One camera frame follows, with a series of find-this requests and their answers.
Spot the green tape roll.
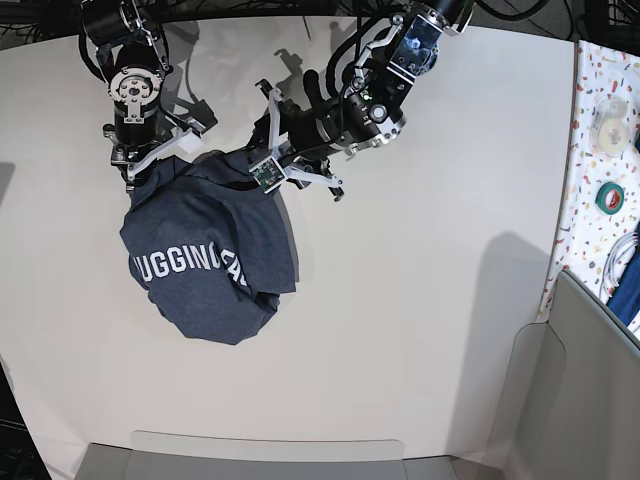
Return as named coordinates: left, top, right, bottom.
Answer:
left=595, top=182, right=625, bottom=216

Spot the confetti patterned side cloth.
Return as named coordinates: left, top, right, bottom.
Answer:
left=537, top=41, right=639, bottom=322

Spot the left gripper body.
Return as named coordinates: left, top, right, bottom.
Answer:
left=248, top=79, right=345, bottom=200

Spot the white coiled cable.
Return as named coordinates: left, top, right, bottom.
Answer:
left=597, top=230, right=640, bottom=304

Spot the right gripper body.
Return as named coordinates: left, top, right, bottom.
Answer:
left=102, top=117, right=203, bottom=180

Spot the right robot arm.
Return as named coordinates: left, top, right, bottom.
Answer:
left=79, top=1, right=205, bottom=192

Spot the grey bin right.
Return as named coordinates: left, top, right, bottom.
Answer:
left=495, top=272, right=639, bottom=479

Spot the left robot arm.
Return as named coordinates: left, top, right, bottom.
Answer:
left=248, top=1, right=474, bottom=200

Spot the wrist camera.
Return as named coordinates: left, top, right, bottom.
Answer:
left=249, top=156, right=287, bottom=194
left=178, top=133, right=203, bottom=154

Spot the grey tray bottom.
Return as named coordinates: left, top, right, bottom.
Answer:
left=76, top=430, right=477, bottom=479

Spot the navy blue t-shirt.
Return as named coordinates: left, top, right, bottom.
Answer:
left=120, top=149, right=297, bottom=345

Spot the clear tape roll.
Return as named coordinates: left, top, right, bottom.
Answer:
left=589, top=96, right=631, bottom=158

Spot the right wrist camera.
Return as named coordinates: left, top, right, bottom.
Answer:
left=178, top=133, right=203, bottom=154

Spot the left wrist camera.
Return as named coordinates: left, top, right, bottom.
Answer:
left=249, top=156, right=287, bottom=194

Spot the dark blue folded cloth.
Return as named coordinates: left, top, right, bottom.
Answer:
left=607, top=249, right=639, bottom=326

